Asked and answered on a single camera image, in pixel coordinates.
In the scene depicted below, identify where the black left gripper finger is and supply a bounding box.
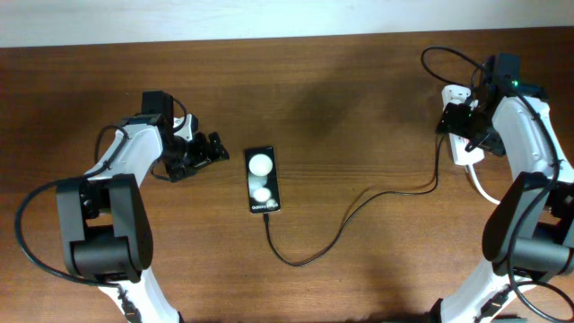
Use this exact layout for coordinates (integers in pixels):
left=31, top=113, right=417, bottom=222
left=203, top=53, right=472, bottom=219
left=193, top=132, right=213, bottom=164
left=208, top=132, right=230, bottom=162

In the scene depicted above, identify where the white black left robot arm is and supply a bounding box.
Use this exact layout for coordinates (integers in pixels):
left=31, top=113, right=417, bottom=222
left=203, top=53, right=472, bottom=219
left=57, top=91, right=230, bottom=322

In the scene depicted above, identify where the black charger cable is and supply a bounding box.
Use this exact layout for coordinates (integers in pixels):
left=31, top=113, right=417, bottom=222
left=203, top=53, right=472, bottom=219
left=263, top=134, right=446, bottom=267

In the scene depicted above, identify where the white power strip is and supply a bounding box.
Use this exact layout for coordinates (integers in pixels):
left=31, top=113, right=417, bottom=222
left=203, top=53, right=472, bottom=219
left=441, top=84, right=484, bottom=166

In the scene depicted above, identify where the black Galaxy flip phone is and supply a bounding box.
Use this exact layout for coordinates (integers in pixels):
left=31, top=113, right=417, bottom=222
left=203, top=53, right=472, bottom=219
left=244, top=146, right=282, bottom=214

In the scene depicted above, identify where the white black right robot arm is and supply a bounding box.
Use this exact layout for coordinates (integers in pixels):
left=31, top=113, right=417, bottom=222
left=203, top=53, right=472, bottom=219
left=429, top=53, right=573, bottom=322

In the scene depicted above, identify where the white power strip cord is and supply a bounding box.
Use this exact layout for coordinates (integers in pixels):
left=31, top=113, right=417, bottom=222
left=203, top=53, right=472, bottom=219
left=465, top=163, right=501, bottom=206

